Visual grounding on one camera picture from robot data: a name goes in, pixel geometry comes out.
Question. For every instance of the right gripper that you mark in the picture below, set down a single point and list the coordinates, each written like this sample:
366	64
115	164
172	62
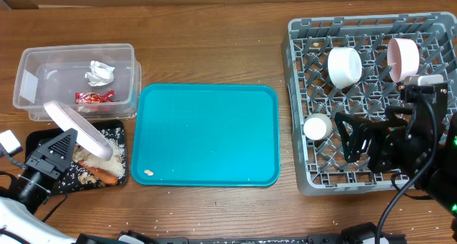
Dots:
365	134

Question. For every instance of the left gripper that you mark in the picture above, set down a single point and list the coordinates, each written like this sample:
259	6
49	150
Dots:
44	164

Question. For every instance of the white plate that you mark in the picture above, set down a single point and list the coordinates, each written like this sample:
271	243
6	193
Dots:
87	135

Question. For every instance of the red snack wrapper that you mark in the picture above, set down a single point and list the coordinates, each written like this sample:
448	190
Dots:
91	97

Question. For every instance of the orange carrot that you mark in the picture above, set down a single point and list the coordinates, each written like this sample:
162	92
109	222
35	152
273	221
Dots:
101	174

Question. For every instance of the small white cup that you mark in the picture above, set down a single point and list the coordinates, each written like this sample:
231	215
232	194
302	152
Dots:
317	126

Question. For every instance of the white saucer bowl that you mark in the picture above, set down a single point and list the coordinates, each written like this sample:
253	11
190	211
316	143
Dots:
344	66

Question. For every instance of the pink white bowl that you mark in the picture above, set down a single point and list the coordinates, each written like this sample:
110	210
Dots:
403	58

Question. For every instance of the white napkin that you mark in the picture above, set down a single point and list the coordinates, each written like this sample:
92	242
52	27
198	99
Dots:
100	74

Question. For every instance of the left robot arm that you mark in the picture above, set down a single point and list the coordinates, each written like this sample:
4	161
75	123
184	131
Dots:
21	200

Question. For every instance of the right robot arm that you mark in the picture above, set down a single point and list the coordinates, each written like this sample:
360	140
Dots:
444	194

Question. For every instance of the grey dishwasher rack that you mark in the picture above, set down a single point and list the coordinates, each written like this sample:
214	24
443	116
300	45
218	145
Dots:
319	165

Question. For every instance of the peanut food scraps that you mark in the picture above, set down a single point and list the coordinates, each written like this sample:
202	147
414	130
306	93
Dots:
112	166

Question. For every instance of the black tray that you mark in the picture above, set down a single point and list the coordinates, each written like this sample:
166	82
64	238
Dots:
78	178

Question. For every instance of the clear plastic bin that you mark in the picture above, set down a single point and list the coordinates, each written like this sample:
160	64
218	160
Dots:
57	73

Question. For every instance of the stray peanut on tray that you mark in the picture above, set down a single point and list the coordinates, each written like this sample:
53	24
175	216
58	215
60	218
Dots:
148	172

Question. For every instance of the teal serving tray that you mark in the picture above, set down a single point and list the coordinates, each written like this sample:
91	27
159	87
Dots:
212	135

